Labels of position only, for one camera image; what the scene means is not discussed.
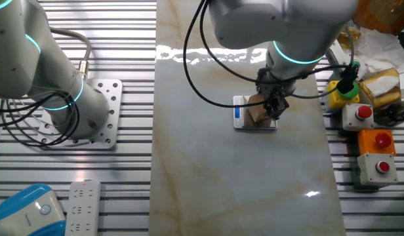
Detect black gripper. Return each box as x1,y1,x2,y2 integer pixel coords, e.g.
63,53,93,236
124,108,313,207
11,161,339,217
256,67,296,121

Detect black coiled cable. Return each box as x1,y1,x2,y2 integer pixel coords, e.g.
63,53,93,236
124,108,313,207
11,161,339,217
374,104,404,127

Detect metal robot mounting plate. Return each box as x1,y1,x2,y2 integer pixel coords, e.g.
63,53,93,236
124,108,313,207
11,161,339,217
36,78,123,151

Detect brown cardboard block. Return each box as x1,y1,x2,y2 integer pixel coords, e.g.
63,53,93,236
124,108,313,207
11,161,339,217
247,93,269,124

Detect silver digital scale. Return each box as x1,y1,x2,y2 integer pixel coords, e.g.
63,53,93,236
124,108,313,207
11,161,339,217
232,95,278,130

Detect blue and white device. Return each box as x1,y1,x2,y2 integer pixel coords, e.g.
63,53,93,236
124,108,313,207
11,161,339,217
0,183,67,236

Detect yellow box green mushroom button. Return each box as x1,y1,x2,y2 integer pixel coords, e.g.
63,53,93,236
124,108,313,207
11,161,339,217
325,80,361,109

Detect grey box red button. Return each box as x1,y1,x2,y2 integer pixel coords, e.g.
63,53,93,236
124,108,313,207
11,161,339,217
356,152,399,188
341,103,375,132

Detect grey camera bracket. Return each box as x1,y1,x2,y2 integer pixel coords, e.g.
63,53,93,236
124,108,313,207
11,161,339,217
325,48,341,70

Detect gold tissue pack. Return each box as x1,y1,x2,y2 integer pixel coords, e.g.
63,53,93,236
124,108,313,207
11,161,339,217
357,67,402,109

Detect brown wrapped box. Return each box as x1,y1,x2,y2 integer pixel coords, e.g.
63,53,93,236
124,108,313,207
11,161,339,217
352,0,404,35

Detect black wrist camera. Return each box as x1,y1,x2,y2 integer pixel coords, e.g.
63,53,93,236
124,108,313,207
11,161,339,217
336,64,359,96

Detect orange box red button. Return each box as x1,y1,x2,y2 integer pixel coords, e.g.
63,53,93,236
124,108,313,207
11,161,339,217
357,128,397,157

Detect grey cable metal connector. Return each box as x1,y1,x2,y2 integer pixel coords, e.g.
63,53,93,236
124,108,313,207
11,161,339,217
49,26,92,81

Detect looped black cables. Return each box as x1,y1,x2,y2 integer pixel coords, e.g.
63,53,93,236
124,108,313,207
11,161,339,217
0,90,81,148

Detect white power strip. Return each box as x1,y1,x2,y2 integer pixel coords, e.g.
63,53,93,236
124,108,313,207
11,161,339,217
64,179,102,236

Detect white crumpled paper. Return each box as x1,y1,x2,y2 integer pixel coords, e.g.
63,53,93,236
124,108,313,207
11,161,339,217
352,27,404,73

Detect marble pattern board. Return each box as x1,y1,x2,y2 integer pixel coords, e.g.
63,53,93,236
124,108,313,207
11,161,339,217
148,0,347,236

